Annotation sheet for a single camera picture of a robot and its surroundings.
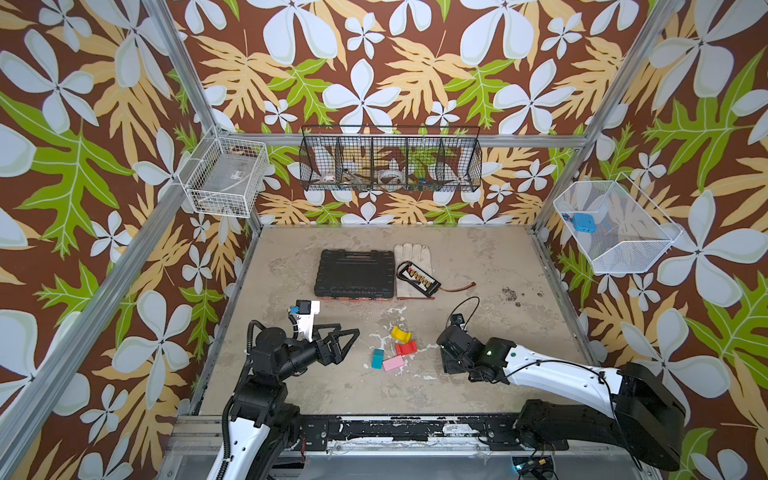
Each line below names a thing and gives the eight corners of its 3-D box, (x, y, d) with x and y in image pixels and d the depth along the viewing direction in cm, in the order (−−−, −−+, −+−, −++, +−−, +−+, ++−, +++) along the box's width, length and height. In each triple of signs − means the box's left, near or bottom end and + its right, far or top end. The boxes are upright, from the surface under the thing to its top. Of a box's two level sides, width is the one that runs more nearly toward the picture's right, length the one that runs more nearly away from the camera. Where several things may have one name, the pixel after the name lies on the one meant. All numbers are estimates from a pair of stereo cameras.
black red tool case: (314, 302, 100) (312, 294, 96) (322, 258, 112) (320, 249, 108) (394, 303, 100) (395, 295, 96) (393, 258, 112) (394, 249, 108)
